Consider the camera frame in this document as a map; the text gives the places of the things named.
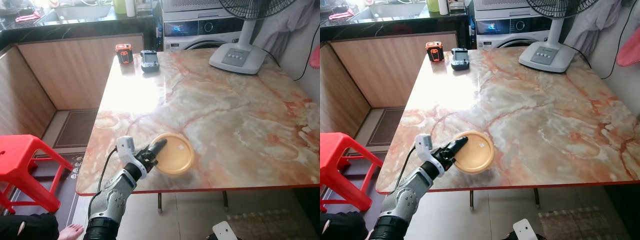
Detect round orange plastic plate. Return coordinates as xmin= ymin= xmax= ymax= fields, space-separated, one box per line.
xmin=150 ymin=132 xmax=195 ymax=176
xmin=452 ymin=130 xmax=495 ymax=174

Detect brown door mat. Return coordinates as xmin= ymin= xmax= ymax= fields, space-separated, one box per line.
xmin=366 ymin=107 xmax=405 ymax=147
xmin=52 ymin=109 xmax=100 ymax=149

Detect grey black handheld device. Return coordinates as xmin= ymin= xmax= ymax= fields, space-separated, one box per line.
xmin=451 ymin=47 xmax=471 ymax=71
xmin=140 ymin=50 xmax=160 ymax=73

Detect orange black handheld device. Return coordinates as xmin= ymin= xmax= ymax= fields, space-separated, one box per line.
xmin=425 ymin=41 xmax=445 ymax=64
xmin=115 ymin=43 xmax=134 ymax=66

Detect wooden kitchen counter cabinet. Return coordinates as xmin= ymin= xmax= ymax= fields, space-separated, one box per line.
xmin=0 ymin=17 xmax=162 ymax=137
xmin=320 ymin=15 xmax=474 ymax=137

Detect person's bare foot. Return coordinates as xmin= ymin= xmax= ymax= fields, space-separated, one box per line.
xmin=57 ymin=223 xmax=85 ymax=240

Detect red plastic stool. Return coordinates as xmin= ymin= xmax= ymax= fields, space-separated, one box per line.
xmin=0 ymin=134 xmax=74 ymax=215
xmin=320 ymin=132 xmax=380 ymax=213

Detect white washing machine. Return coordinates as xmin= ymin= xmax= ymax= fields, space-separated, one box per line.
xmin=162 ymin=9 xmax=251 ymax=52
xmin=474 ymin=7 xmax=563 ymax=50

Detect white desk fan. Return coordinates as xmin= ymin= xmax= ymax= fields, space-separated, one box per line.
xmin=208 ymin=0 xmax=297 ymax=76
xmin=518 ymin=0 xmax=602 ymax=74

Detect person's leg in black trousers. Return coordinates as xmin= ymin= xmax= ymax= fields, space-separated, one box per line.
xmin=0 ymin=212 xmax=60 ymax=240
xmin=320 ymin=212 xmax=369 ymax=240

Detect beige patterned floor mat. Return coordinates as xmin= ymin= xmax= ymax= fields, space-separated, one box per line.
xmin=227 ymin=209 xmax=302 ymax=240
xmin=537 ymin=207 xmax=632 ymax=240

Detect white stacked appliance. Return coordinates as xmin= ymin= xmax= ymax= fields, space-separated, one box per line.
xmin=473 ymin=0 xmax=533 ymax=11
xmin=161 ymin=0 xmax=227 ymax=13

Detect steel kitchen sink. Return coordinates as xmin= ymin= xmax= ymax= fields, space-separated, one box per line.
xmin=352 ymin=1 xmax=427 ymax=24
xmin=37 ymin=3 xmax=114 ymax=26

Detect red hanging towel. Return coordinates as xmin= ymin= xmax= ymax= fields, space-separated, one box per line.
xmin=308 ymin=44 xmax=321 ymax=69
xmin=616 ymin=31 xmax=640 ymax=68

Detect grey hanging cloth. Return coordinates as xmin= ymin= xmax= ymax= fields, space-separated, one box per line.
xmin=564 ymin=0 xmax=627 ymax=57
xmin=254 ymin=0 xmax=321 ymax=57

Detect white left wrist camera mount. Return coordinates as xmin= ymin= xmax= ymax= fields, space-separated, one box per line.
xmin=116 ymin=136 xmax=148 ymax=179
xmin=415 ymin=133 xmax=446 ymax=176

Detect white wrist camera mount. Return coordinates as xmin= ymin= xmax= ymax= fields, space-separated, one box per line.
xmin=212 ymin=221 xmax=239 ymax=240
xmin=116 ymin=136 xmax=148 ymax=179
xmin=512 ymin=218 xmax=540 ymax=240
xmin=415 ymin=133 xmax=446 ymax=176

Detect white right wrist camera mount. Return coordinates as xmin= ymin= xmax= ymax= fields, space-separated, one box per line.
xmin=512 ymin=218 xmax=540 ymax=240
xmin=212 ymin=221 xmax=239 ymax=240

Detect black fan cable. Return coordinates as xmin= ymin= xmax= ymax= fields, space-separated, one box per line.
xmin=261 ymin=20 xmax=321 ymax=82
xmin=572 ymin=0 xmax=639 ymax=81

